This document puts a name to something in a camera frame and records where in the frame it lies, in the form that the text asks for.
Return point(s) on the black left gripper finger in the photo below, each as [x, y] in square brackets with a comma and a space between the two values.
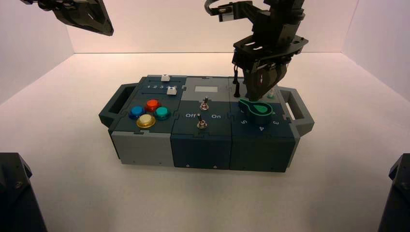
[89, 19]

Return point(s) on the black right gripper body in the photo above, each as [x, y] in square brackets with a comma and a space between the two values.
[269, 51]

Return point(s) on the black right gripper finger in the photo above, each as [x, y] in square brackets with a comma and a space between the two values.
[282, 72]
[256, 85]

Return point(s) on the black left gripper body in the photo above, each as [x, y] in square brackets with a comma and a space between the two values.
[45, 4]

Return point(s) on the green pointer rotary knob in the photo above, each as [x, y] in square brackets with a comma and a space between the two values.
[261, 112]

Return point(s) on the grey display panel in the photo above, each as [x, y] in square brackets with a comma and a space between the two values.
[206, 90]

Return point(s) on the white slider cap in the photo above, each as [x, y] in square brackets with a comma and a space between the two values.
[165, 78]
[172, 92]

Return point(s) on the dark teal grey control box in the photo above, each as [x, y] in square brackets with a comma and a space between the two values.
[201, 150]

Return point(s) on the teal round push button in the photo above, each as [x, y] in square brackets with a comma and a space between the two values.
[162, 112]

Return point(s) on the blue round push button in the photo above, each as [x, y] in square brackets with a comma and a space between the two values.
[137, 111]

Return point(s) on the red round push button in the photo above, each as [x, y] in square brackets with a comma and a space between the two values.
[153, 104]

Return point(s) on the yellow round push button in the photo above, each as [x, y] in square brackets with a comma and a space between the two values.
[146, 120]

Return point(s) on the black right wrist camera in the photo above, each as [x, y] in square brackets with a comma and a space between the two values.
[235, 9]

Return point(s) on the metal toggle switch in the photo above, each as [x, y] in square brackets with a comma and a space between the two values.
[205, 105]
[201, 123]

